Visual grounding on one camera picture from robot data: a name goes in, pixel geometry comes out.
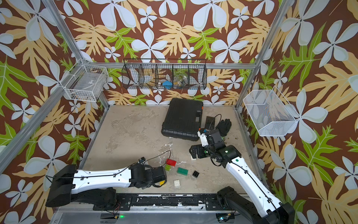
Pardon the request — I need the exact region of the black lego brick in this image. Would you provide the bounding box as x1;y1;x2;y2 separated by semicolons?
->
192;171;199;178

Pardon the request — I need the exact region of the dark green lego brick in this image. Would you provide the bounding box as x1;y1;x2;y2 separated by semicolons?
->
177;167;188;176

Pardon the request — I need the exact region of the light green lego brick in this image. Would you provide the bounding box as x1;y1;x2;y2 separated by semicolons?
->
164;164;171;171

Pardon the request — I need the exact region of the red lego brick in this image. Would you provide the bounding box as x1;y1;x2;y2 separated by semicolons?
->
166;159;177;167

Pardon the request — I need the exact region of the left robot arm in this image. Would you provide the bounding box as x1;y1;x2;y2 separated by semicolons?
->
46;163;167;210

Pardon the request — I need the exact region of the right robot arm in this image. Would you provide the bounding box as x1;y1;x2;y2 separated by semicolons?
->
189;129;295;224

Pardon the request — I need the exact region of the white lego brick lower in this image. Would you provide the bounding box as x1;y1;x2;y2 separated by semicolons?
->
174;180;180;188

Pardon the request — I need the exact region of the black work glove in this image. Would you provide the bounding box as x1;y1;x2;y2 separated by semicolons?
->
216;119;232;137

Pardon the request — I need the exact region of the small black box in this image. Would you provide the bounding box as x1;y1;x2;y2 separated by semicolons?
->
205;116;215;130

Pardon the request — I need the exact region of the black plastic tool case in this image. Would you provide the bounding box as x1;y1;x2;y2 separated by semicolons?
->
161;99;203;141

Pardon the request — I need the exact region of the white mesh basket right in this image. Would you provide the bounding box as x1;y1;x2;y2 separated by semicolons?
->
243;86;299;137

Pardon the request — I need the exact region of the blue object in basket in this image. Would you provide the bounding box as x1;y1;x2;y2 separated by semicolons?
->
162;81;173;90

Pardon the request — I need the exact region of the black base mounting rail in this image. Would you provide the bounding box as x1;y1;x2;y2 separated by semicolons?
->
93;193;232;211

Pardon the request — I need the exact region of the black wire basket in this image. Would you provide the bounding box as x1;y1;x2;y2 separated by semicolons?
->
120;59;208;90

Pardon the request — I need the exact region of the white wire basket left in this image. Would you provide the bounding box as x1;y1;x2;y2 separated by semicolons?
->
63;63;109;102

